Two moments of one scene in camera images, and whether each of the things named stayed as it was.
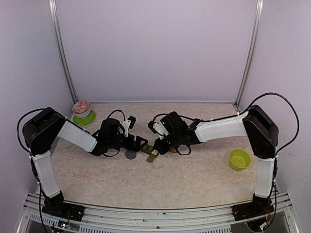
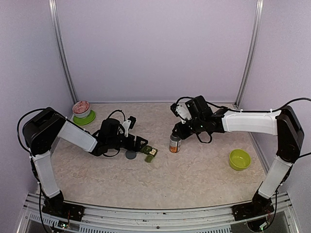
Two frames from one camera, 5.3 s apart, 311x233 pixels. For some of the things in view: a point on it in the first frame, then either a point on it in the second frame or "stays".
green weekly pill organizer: (147, 149) stays
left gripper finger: (138, 145) stays
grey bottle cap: (130, 154) stays
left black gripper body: (129, 145) stays
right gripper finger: (160, 147) to (176, 131)
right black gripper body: (173, 141) to (186, 133)
